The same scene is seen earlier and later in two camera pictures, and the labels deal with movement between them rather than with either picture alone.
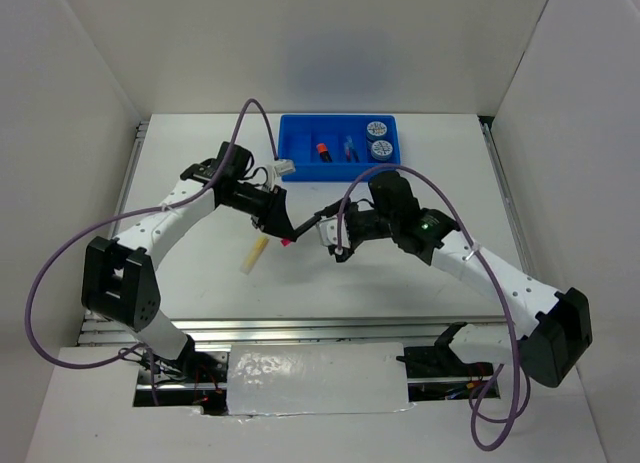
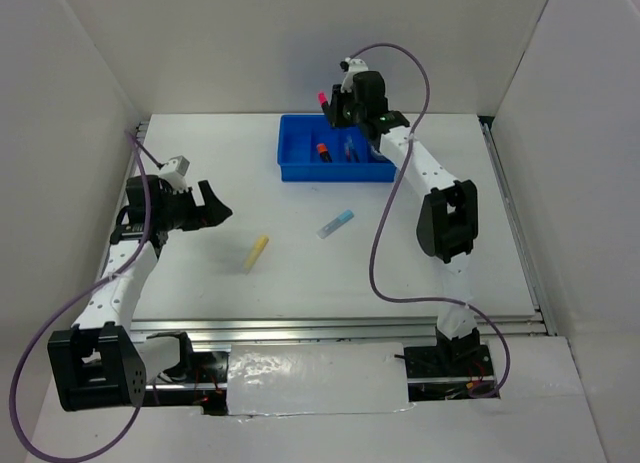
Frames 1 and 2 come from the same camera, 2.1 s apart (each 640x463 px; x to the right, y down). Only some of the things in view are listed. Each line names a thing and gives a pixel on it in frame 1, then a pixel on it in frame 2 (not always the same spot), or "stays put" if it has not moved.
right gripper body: [368, 224] to [344, 111]
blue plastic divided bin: [337, 147] stays put
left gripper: [272, 216] to [208, 215]
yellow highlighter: [254, 254] stays put
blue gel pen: [352, 147] stays put
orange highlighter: [322, 149] stays put
